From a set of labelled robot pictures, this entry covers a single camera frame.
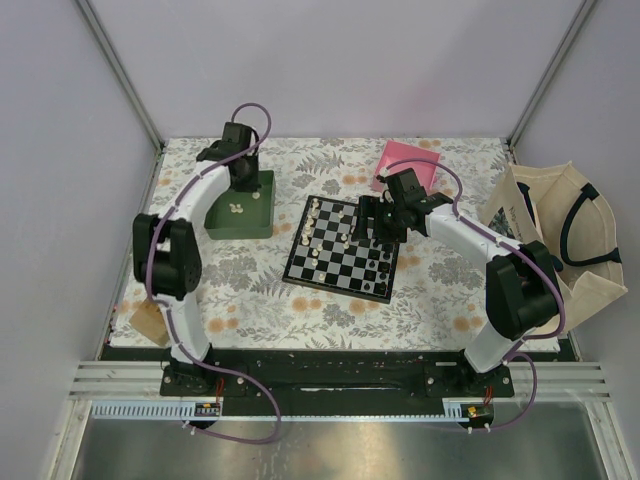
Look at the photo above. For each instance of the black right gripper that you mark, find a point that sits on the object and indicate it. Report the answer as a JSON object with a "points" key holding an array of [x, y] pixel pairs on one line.
{"points": [[371, 207]]}

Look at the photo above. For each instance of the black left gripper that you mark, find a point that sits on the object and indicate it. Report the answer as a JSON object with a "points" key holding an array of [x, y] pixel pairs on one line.
{"points": [[254, 184]]}

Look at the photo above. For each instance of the green plastic tray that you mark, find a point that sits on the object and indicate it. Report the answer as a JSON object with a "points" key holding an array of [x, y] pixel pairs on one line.
{"points": [[243, 215]]}

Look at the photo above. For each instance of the black white chess board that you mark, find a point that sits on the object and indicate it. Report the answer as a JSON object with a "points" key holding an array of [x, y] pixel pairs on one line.
{"points": [[324, 256]]}

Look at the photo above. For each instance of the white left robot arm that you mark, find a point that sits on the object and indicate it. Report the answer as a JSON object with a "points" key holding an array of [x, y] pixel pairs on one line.
{"points": [[166, 256]]}

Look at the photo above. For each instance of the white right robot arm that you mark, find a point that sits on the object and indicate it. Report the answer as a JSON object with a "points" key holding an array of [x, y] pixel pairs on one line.
{"points": [[522, 292]]}

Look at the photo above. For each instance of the cream canvas tote bag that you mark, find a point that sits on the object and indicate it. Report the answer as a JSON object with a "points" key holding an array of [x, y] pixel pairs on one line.
{"points": [[561, 208]]}

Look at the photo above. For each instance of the brown cardboard box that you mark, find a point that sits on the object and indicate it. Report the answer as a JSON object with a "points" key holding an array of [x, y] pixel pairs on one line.
{"points": [[148, 320]]}

